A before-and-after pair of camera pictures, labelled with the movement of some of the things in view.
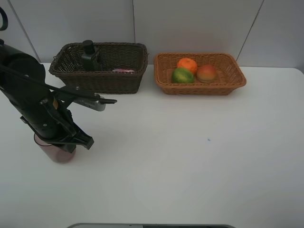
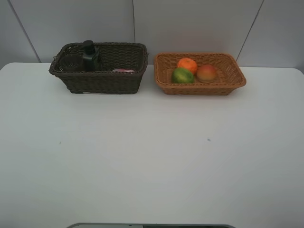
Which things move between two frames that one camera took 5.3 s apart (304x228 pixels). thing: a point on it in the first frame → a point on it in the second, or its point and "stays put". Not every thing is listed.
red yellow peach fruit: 206,73 stays put
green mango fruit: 182,75 stays put
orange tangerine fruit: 188,63 stays put
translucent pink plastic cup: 55,151 → 71,62
